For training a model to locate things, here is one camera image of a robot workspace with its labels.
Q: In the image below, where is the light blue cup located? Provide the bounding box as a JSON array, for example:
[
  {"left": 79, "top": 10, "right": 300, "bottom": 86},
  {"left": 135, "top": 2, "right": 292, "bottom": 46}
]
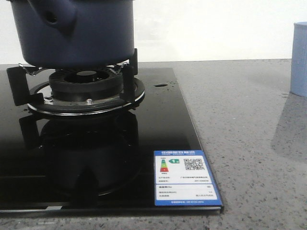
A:
[{"left": 290, "top": 22, "right": 307, "bottom": 97}]

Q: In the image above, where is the black pot support grate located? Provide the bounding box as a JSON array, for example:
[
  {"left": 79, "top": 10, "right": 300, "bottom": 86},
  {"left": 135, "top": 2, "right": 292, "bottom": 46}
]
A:
[{"left": 7, "top": 51, "right": 145, "bottom": 116}]

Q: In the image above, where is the dark blue cooking pot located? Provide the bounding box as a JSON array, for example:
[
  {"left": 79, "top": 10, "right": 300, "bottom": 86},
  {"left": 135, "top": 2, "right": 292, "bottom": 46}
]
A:
[{"left": 11, "top": 0, "right": 134, "bottom": 69}]

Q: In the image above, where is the blue energy label sticker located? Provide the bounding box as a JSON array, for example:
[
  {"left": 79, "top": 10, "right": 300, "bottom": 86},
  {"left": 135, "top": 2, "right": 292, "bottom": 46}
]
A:
[{"left": 153, "top": 150, "right": 223, "bottom": 208}]

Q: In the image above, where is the black gas burner head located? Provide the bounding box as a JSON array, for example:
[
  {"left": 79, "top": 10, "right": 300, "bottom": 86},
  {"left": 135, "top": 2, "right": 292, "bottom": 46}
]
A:
[{"left": 49, "top": 68, "right": 123, "bottom": 102}]

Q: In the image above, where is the black glass gas hob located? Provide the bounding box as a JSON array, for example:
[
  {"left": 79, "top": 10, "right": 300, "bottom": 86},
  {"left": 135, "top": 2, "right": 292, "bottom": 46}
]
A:
[{"left": 0, "top": 69, "right": 224, "bottom": 217}]

